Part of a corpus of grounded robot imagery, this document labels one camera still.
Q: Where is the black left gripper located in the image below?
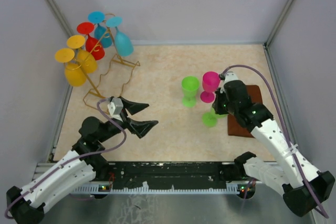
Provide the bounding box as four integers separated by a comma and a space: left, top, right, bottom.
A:
98, 96, 158, 143

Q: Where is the green wine glass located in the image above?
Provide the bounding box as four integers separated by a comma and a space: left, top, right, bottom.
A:
181, 76, 200, 108
202, 107, 228, 127

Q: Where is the pink wine glass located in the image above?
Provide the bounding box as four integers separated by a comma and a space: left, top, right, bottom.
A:
200, 71, 220, 103

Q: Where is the green wine glass front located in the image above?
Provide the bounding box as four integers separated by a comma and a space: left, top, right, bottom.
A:
181, 76, 200, 108

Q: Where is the teal wine glass front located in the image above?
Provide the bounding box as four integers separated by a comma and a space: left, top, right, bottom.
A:
106, 16, 134, 57

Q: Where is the teal wine glass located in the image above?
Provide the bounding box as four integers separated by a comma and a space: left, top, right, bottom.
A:
88, 11, 112, 48
106, 16, 134, 57

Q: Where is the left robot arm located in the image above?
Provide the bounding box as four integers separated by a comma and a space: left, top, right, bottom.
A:
4, 97, 158, 223

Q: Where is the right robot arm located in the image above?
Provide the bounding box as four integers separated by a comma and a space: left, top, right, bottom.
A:
213, 73, 335, 217

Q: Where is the orange wine glass front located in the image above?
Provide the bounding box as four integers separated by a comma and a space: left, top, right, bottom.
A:
55, 48, 87, 87

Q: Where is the orange wine glass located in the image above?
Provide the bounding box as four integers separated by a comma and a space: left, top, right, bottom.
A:
55, 48, 87, 87
67, 35, 98, 73

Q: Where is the orange wine glass rear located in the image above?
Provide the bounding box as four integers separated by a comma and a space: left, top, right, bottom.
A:
67, 35, 98, 73

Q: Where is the red wine glass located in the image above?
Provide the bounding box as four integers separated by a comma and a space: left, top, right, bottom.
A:
77, 22, 105, 60

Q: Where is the teal wine glass rear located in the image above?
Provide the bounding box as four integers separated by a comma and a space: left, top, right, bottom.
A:
88, 11, 112, 48

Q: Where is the brown cloth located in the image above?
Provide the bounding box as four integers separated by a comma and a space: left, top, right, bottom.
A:
227, 84, 263, 138

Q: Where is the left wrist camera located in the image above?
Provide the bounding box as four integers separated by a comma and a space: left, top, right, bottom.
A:
107, 97, 123, 121

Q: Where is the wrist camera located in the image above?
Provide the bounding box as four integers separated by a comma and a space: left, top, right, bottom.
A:
219, 71, 239, 93
107, 97, 123, 121

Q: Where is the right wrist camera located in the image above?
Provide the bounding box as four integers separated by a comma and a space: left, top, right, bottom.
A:
219, 71, 239, 93

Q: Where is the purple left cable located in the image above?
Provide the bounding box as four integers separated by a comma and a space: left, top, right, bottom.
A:
4, 98, 127, 219

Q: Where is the gold wire glass rack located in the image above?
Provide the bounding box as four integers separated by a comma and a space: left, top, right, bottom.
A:
70, 13, 140, 109

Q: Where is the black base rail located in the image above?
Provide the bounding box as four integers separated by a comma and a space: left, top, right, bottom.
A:
78, 160, 253, 190

